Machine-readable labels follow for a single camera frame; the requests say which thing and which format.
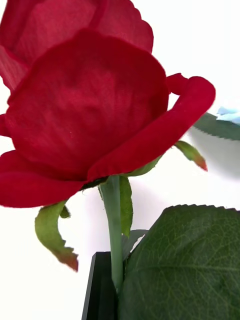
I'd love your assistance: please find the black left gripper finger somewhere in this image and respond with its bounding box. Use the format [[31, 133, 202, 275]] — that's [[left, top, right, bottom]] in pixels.
[[81, 251, 119, 320]]

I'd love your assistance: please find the red rose with green stem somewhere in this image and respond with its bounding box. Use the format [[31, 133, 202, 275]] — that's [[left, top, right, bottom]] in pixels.
[[0, 0, 240, 320]]

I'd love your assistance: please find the pale blue flower with leaves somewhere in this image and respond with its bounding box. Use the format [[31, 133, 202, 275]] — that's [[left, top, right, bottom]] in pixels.
[[193, 106, 240, 141]]

